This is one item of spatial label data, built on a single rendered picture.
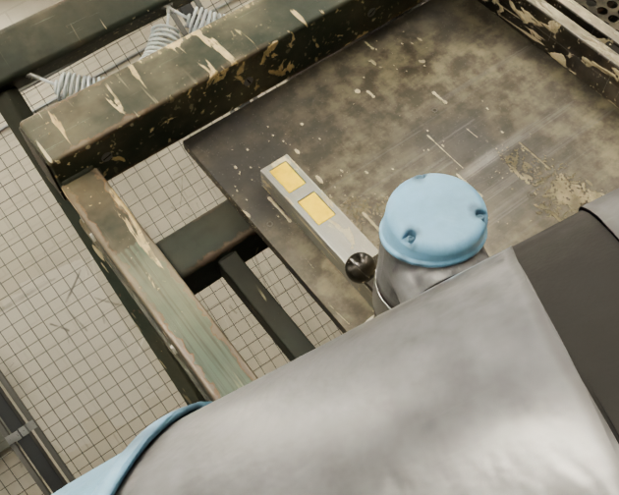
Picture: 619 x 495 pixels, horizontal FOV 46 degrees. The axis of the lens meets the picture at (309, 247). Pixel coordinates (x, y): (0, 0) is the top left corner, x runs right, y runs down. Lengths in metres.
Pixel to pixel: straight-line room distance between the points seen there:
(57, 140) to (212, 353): 0.39
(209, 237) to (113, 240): 0.16
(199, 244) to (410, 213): 0.63
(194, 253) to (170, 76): 0.27
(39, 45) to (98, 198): 0.58
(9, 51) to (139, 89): 0.52
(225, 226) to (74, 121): 0.27
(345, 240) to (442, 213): 0.50
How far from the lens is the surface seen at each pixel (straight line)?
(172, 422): 0.16
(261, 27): 1.20
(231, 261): 1.11
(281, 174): 1.08
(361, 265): 0.86
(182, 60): 1.16
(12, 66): 1.59
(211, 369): 0.93
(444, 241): 0.51
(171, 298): 0.98
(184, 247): 1.11
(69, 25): 1.62
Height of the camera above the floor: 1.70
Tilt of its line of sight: 7 degrees down
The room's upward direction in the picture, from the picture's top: 31 degrees counter-clockwise
